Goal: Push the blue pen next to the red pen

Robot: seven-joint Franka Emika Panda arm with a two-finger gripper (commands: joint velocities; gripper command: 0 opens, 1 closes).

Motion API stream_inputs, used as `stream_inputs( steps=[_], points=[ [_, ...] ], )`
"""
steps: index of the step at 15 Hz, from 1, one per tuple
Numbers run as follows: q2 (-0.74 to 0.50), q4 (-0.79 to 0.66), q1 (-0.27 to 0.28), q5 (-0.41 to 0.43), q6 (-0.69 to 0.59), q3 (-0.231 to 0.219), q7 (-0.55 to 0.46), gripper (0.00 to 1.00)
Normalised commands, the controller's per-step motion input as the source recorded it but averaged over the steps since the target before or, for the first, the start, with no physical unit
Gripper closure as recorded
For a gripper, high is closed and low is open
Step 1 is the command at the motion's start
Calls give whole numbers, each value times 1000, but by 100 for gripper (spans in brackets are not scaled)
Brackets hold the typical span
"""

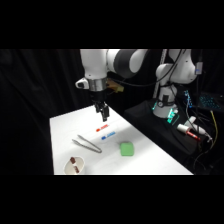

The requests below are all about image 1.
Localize black robot stand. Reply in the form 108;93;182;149
123;98;214;176

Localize brown stick in cup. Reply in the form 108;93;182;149
69;157;80;174

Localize yellow cable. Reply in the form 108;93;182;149
209;110;219;141

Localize white red marker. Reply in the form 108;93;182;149
176;123;202;142

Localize red pen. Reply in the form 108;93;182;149
95;124;110;133

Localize green sponge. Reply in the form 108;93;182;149
119;141;135;157

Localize blue pen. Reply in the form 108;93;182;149
101;131;117;141

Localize black cable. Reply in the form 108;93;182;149
107;49;186;89

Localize metal tongs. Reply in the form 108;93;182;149
71;134;103;154

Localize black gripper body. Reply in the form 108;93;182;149
91;89;108;108

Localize lit keyboard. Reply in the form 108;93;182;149
198;93;222;110

